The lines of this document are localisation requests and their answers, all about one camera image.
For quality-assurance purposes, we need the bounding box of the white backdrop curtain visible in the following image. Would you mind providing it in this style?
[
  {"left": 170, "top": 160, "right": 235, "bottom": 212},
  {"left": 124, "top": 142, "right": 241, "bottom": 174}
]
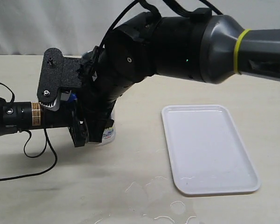
[{"left": 0, "top": 0, "right": 280, "bottom": 55}]

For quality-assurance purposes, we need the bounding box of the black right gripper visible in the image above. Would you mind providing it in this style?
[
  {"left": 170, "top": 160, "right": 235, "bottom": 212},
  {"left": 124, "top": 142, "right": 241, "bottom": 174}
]
[{"left": 37, "top": 48, "right": 114, "bottom": 143}]

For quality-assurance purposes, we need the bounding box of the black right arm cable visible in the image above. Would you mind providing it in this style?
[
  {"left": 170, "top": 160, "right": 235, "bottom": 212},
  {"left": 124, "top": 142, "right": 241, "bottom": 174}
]
[{"left": 98, "top": 0, "right": 224, "bottom": 63}]

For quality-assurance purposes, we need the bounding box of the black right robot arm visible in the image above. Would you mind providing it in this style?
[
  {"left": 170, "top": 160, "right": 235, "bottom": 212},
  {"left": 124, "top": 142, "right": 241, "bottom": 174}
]
[{"left": 37, "top": 8, "right": 280, "bottom": 147}]

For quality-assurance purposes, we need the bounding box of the blue plastic lid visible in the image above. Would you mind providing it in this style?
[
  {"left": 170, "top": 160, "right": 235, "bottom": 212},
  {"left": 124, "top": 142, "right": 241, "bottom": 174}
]
[{"left": 67, "top": 93, "right": 77, "bottom": 103}]

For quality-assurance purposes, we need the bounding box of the clear plastic tall container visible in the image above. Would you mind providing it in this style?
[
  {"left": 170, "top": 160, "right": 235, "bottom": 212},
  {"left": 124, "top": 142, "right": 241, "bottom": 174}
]
[{"left": 94, "top": 122, "right": 116, "bottom": 146}]

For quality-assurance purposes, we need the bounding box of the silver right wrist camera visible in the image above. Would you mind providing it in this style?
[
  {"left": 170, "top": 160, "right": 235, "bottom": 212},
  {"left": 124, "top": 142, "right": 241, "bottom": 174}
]
[{"left": 40, "top": 91, "right": 61, "bottom": 112}]

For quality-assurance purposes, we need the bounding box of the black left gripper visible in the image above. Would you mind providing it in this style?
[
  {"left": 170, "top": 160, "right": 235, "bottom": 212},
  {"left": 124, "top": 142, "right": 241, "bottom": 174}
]
[{"left": 42, "top": 101, "right": 88, "bottom": 147}]

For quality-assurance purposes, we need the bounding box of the white plastic tray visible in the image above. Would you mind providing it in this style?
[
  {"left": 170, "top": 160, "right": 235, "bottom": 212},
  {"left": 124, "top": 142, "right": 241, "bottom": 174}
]
[{"left": 161, "top": 105, "right": 261, "bottom": 196}]

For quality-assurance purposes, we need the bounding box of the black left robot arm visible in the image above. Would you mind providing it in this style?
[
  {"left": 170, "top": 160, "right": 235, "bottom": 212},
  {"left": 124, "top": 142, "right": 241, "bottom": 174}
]
[{"left": 0, "top": 98, "right": 88, "bottom": 147}]

